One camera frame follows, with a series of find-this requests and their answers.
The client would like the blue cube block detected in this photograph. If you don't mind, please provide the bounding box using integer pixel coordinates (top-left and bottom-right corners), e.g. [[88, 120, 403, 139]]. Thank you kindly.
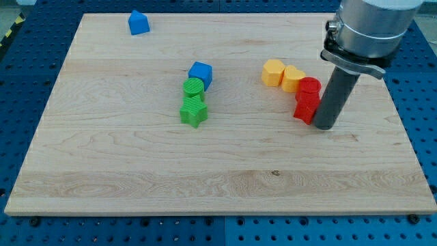
[[188, 61, 213, 91]]

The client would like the green star block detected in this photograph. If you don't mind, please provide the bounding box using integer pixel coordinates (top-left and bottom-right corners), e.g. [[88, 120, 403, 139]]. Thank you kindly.
[[180, 95, 208, 128]]

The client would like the wooden board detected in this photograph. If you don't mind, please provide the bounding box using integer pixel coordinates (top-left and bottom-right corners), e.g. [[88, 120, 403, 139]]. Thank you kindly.
[[5, 13, 436, 216]]

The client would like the red star block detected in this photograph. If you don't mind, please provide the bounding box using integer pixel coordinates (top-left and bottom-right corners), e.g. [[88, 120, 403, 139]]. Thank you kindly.
[[294, 92, 320, 125]]

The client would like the blue pentagon block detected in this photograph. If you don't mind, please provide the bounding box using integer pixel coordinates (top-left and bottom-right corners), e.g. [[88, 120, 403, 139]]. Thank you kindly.
[[128, 10, 150, 36]]

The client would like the yellow hexagon block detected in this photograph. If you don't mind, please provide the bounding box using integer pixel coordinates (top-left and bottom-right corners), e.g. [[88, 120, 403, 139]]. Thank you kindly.
[[262, 59, 285, 87]]

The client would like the green cylinder block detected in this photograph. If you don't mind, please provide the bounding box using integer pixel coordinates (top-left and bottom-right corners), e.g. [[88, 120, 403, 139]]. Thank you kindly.
[[182, 77, 205, 101]]

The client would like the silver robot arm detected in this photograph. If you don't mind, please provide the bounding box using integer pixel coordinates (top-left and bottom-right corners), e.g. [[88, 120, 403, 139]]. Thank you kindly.
[[313, 0, 423, 130]]

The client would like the red cylinder block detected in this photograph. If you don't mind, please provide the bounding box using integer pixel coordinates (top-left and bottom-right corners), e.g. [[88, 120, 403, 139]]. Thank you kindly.
[[295, 77, 322, 101]]

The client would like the yellow heart block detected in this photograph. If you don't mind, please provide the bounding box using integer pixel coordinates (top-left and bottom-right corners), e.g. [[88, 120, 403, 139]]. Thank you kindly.
[[281, 65, 306, 93]]

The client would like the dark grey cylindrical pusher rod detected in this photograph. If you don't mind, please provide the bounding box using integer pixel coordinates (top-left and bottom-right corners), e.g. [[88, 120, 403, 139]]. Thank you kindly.
[[313, 67, 360, 130]]

